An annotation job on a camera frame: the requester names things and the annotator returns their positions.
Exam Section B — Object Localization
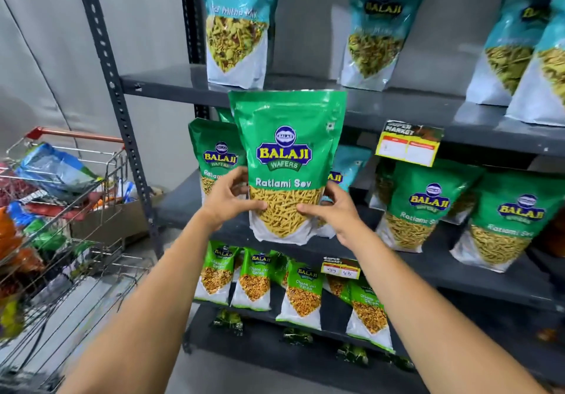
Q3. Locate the person's left hand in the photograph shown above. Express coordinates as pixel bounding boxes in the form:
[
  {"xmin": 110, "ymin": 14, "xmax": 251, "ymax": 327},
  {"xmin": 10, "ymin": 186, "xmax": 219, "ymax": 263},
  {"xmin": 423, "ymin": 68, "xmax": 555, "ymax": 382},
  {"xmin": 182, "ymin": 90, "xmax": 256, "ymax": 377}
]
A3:
[{"xmin": 201, "ymin": 166, "xmax": 268, "ymax": 232}]

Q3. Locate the dark grey metal shelf rack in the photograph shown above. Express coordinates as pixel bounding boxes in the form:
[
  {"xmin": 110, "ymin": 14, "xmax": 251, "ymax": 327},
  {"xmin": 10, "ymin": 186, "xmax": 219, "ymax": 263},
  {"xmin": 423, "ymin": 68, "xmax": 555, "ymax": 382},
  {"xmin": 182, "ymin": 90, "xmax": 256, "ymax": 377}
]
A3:
[{"xmin": 72, "ymin": 0, "xmax": 565, "ymax": 394}]

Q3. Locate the brown cardboard box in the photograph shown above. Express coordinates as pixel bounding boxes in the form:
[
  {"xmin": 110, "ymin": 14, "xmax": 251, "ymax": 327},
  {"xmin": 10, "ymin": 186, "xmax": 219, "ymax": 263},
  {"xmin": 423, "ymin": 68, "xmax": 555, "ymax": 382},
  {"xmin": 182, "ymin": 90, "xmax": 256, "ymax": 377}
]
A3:
[{"xmin": 70, "ymin": 186, "xmax": 154, "ymax": 249}]

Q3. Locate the row of small green packets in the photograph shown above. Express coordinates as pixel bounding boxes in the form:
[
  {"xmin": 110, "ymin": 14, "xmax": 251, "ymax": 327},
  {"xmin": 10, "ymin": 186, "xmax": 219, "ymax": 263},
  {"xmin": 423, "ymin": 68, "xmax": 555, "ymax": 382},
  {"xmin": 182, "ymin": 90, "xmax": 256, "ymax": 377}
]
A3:
[{"xmin": 194, "ymin": 240, "xmax": 394, "ymax": 353}]

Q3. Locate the blue snack bag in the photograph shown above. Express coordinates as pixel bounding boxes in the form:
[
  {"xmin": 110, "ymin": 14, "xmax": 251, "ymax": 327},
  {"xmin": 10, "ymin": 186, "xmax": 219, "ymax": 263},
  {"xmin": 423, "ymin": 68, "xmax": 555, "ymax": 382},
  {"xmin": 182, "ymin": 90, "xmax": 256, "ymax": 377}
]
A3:
[{"xmin": 14, "ymin": 142, "xmax": 101, "ymax": 197}]

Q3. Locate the person's right forearm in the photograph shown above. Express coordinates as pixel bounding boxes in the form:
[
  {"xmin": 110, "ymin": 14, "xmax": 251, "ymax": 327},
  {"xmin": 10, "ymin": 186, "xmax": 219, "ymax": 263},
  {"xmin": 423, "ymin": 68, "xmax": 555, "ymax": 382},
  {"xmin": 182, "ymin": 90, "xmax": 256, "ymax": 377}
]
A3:
[{"xmin": 346, "ymin": 226, "xmax": 550, "ymax": 394}]

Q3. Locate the red snack bag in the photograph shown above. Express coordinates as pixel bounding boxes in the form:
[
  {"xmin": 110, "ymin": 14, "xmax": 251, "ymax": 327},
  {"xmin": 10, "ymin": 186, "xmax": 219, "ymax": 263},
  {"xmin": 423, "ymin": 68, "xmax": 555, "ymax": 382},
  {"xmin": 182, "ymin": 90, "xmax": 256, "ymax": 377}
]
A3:
[{"xmin": 0, "ymin": 163, "xmax": 38, "ymax": 208}]

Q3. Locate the orange snack bag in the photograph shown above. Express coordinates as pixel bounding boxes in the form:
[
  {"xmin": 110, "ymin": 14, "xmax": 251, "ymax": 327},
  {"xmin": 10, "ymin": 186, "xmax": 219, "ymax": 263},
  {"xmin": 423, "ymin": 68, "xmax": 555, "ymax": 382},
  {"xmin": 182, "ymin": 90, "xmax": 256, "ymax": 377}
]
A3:
[{"xmin": 0, "ymin": 208, "xmax": 46, "ymax": 276}]

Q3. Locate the person's left forearm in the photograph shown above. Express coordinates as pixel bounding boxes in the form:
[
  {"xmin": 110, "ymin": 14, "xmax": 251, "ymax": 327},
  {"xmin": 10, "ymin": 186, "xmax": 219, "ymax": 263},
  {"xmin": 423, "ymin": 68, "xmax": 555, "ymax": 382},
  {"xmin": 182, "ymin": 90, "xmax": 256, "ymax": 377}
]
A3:
[{"xmin": 57, "ymin": 211, "xmax": 221, "ymax": 394}]

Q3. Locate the small yellow price tag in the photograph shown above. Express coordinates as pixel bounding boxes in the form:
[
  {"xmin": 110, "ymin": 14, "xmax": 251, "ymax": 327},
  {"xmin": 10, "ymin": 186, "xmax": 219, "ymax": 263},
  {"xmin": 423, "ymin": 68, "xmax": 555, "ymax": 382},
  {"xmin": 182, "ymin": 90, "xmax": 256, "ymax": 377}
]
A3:
[{"xmin": 320, "ymin": 256, "xmax": 362, "ymax": 281}]

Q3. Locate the large green snack pouch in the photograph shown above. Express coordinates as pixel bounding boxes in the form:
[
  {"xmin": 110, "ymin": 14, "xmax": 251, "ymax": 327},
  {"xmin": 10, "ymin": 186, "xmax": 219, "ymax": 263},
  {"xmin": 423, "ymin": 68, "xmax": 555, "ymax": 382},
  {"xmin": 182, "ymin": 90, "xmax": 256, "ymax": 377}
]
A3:
[
  {"xmin": 368, "ymin": 159, "xmax": 398, "ymax": 212},
  {"xmin": 188, "ymin": 118, "xmax": 249, "ymax": 201},
  {"xmin": 441, "ymin": 188, "xmax": 479, "ymax": 226},
  {"xmin": 375, "ymin": 158, "xmax": 485, "ymax": 253},
  {"xmin": 229, "ymin": 89, "xmax": 348, "ymax": 246},
  {"xmin": 450, "ymin": 171, "xmax": 565, "ymax": 274}
]

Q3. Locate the large yellow price tag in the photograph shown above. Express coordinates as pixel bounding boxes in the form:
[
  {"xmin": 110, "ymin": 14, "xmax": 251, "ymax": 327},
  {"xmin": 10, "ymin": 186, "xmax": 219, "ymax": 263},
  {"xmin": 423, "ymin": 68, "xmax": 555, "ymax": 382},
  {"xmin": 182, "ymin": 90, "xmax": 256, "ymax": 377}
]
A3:
[{"xmin": 375, "ymin": 120, "xmax": 445, "ymax": 168}]

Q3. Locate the large teal snack pouch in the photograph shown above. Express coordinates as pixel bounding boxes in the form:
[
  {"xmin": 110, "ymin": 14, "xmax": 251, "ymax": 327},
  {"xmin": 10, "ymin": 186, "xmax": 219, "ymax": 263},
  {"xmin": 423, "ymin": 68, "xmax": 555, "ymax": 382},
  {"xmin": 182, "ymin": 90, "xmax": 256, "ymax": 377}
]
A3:
[
  {"xmin": 466, "ymin": 0, "xmax": 558, "ymax": 107},
  {"xmin": 505, "ymin": 0, "xmax": 565, "ymax": 128},
  {"xmin": 339, "ymin": 0, "xmax": 438, "ymax": 93},
  {"xmin": 315, "ymin": 144, "xmax": 374, "ymax": 239},
  {"xmin": 197, "ymin": 0, "xmax": 281, "ymax": 90}
]

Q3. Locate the dark green foil packet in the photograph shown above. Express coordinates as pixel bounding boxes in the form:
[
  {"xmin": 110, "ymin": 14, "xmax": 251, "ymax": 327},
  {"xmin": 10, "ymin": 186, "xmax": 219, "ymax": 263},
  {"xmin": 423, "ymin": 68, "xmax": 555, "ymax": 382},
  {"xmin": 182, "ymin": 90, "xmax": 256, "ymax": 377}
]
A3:
[
  {"xmin": 337, "ymin": 343, "xmax": 370, "ymax": 367},
  {"xmin": 388, "ymin": 353, "xmax": 416, "ymax": 373},
  {"xmin": 282, "ymin": 328, "xmax": 314, "ymax": 347},
  {"xmin": 211, "ymin": 309, "xmax": 245, "ymax": 337}
]

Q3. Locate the green snack bag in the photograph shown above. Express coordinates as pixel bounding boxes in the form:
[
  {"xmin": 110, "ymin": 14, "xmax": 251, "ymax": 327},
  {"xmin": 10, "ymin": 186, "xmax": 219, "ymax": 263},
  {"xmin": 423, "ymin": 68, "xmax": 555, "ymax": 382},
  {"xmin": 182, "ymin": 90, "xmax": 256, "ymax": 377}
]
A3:
[{"xmin": 23, "ymin": 217, "xmax": 68, "ymax": 253}]

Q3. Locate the orange brown snack packet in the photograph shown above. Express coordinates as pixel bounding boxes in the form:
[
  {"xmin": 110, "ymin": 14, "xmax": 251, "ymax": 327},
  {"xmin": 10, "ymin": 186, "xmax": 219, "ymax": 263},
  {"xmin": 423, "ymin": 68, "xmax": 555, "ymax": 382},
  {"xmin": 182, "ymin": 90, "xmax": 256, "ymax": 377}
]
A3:
[{"xmin": 541, "ymin": 211, "xmax": 565, "ymax": 258}]

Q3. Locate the person's right hand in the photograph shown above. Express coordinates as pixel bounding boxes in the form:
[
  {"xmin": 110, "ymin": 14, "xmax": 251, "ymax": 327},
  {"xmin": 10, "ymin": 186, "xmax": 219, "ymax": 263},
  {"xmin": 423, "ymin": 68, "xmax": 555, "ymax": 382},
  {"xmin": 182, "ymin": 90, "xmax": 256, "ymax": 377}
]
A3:
[{"xmin": 297, "ymin": 181, "xmax": 367, "ymax": 249}]

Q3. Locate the metal wire shopping cart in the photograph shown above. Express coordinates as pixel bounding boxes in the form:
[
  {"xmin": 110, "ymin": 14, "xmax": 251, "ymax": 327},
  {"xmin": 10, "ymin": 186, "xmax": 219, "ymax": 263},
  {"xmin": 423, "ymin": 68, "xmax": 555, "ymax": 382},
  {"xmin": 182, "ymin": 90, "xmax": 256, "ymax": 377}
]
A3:
[{"xmin": 0, "ymin": 126, "xmax": 156, "ymax": 392}]

